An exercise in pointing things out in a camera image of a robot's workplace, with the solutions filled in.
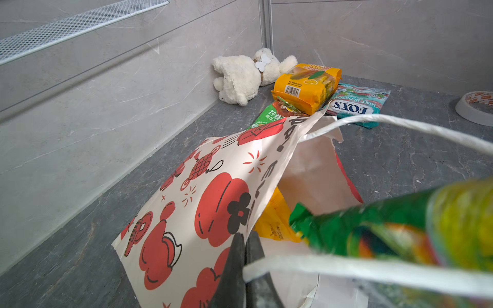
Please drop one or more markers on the masking tape roll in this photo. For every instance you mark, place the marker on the masking tape roll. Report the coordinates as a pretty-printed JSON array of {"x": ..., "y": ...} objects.
[{"x": 476, "y": 107}]

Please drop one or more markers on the Fox's mint candy bag teal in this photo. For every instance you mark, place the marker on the Fox's mint candy bag teal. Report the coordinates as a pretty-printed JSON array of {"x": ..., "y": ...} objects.
[{"x": 350, "y": 100}]

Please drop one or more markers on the red white paper gift bag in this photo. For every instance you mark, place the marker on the red white paper gift bag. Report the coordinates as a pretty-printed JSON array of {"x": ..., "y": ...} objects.
[{"x": 174, "y": 251}]

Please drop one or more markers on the white plush teddy bear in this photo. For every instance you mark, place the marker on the white plush teddy bear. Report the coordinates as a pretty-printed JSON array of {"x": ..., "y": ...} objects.
[{"x": 240, "y": 77}]

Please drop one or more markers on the green snack bag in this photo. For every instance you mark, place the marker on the green snack bag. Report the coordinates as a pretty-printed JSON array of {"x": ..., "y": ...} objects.
[{"x": 276, "y": 111}]

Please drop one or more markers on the yellow snack bag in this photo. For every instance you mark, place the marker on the yellow snack bag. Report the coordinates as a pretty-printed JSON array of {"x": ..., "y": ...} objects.
[{"x": 307, "y": 86}]

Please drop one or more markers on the Fox's spring tea bag green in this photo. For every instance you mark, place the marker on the Fox's spring tea bag green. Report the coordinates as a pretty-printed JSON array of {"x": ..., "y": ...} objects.
[{"x": 448, "y": 226}]

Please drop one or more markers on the white wire mesh basket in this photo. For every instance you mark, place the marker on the white wire mesh basket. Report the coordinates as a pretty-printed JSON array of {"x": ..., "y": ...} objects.
[{"x": 37, "y": 39}]

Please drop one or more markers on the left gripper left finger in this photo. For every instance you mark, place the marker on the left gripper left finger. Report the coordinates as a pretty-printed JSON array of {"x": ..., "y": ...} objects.
[{"x": 231, "y": 289}]

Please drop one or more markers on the small yellow snack packet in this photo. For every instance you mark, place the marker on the small yellow snack packet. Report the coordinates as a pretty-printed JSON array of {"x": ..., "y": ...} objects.
[{"x": 274, "y": 222}]

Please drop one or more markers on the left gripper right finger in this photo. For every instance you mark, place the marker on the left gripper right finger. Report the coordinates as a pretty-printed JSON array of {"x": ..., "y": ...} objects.
[{"x": 260, "y": 292}]

